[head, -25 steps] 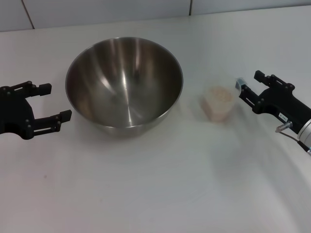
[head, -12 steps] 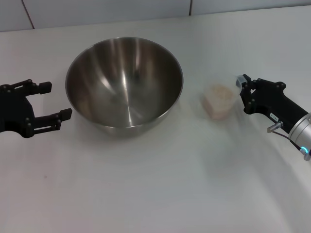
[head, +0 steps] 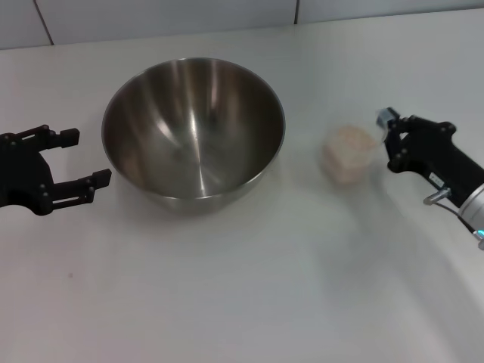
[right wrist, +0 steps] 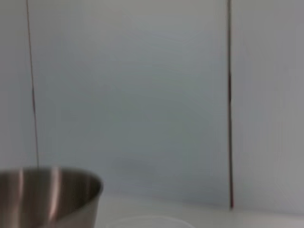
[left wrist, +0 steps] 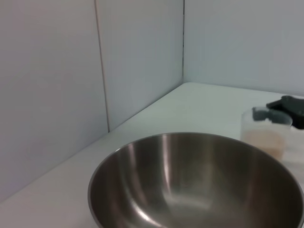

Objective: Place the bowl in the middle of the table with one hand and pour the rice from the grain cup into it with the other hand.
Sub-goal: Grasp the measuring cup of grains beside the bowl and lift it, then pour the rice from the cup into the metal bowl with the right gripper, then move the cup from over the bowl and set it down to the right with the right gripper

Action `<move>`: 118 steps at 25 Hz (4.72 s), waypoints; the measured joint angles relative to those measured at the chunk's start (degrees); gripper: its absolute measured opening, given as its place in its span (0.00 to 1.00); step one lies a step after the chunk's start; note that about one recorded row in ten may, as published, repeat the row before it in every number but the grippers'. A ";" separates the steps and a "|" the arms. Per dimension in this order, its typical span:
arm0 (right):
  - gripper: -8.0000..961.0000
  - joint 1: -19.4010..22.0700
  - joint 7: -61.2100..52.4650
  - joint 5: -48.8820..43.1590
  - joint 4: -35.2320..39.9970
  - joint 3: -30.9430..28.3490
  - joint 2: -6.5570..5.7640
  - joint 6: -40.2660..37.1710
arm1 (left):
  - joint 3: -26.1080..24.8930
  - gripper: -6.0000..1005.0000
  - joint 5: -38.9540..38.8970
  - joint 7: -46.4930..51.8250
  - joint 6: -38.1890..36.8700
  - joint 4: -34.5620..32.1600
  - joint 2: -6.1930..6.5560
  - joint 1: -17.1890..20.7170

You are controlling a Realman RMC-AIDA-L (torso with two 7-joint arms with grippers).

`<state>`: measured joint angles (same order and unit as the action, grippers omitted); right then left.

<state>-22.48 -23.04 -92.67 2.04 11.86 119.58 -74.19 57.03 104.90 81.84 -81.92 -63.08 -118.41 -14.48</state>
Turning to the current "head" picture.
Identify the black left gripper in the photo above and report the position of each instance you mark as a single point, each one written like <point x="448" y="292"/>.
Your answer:
<point x="22" y="177"/>

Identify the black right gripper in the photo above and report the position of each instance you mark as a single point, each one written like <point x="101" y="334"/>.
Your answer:
<point x="435" y="151"/>

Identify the stainless steel mixing bowl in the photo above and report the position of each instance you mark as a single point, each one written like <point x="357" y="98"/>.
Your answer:
<point x="189" y="132"/>

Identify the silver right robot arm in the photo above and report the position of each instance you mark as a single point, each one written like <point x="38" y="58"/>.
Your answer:
<point x="474" y="206"/>

